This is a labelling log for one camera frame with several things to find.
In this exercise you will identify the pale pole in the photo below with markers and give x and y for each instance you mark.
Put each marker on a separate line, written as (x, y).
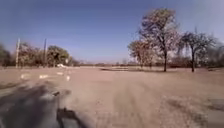
(17, 53)

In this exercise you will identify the row of trees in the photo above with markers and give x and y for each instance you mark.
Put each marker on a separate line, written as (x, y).
(28, 56)

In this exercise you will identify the tall tree with pale leaves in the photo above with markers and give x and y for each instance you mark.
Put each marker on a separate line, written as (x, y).
(165, 56)

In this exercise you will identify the dark bare-branched tree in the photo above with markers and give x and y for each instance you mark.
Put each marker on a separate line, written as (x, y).
(193, 58)

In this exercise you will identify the dark pole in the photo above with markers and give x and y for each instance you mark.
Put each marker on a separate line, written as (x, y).
(45, 53)

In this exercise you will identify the green leafy tree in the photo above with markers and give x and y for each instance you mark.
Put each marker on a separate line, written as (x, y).
(56, 55)

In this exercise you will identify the small tree with pale leaves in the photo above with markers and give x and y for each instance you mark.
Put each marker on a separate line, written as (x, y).
(141, 51)

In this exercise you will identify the robot's own part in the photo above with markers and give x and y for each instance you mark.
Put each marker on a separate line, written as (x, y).
(68, 117)

